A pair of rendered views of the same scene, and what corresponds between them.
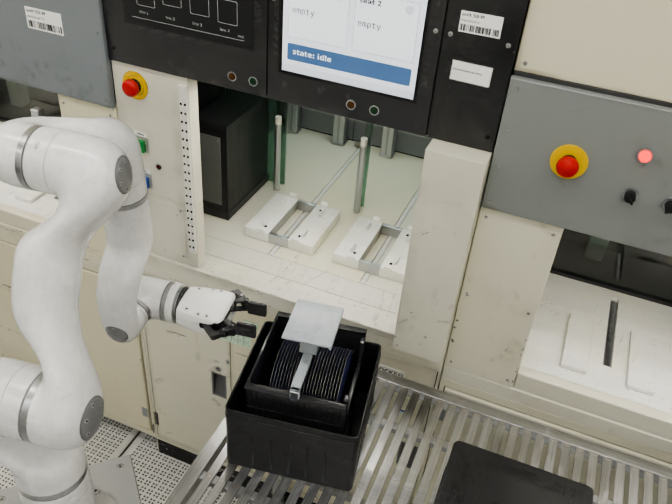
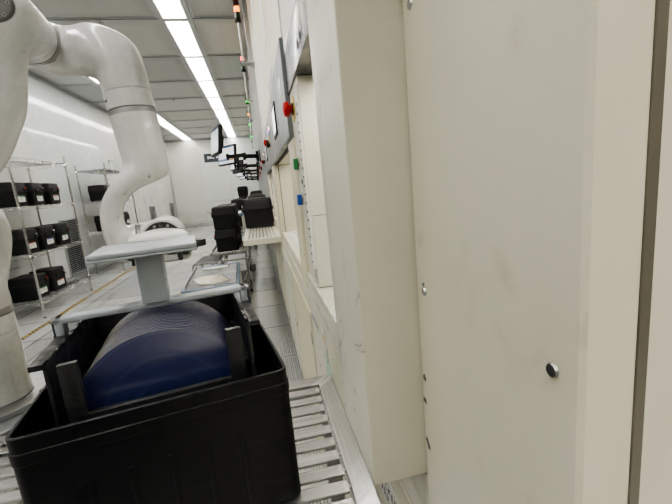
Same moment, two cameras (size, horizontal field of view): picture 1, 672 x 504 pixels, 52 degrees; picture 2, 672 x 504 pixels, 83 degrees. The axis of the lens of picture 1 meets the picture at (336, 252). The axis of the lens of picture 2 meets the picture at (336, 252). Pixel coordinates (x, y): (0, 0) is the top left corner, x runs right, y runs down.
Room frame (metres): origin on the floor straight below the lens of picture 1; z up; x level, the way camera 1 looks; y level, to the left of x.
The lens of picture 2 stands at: (0.99, -0.52, 1.14)
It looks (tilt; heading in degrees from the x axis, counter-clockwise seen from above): 10 degrees down; 60
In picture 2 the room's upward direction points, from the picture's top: 5 degrees counter-clockwise
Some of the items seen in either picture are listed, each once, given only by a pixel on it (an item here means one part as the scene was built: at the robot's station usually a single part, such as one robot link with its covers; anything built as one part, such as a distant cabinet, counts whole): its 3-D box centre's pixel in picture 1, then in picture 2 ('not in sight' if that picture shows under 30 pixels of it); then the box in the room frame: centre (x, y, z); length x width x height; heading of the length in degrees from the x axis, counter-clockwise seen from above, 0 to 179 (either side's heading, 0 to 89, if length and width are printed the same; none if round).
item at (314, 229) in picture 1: (293, 221); not in sight; (1.66, 0.13, 0.89); 0.22 x 0.21 x 0.04; 161
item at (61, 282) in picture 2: not in sight; (48, 278); (0.21, 5.07, 0.31); 0.30 x 0.28 x 0.26; 69
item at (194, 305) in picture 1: (203, 308); (161, 243); (1.06, 0.26, 1.06); 0.11 x 0.10 x 0.07; 80
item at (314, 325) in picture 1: (307, 376); (167, 355); (1.02, 0.04, 0.93); 0.24 x 0.20 x 0.32; 170
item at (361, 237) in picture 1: (381, 246); not in sight; (1.57, -0.12, 0.89); 0.22 x 0.21 x 0.04; 161
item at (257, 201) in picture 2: not in sight; (258, 211); (2.15, 2.88, 0.93); 0.30 x 0.28 x 0.26; 68
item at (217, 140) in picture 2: not in sight; (233, 145); (2.16, 3.41, 1.59); 0.50 x 0.41 x 0.36; 161
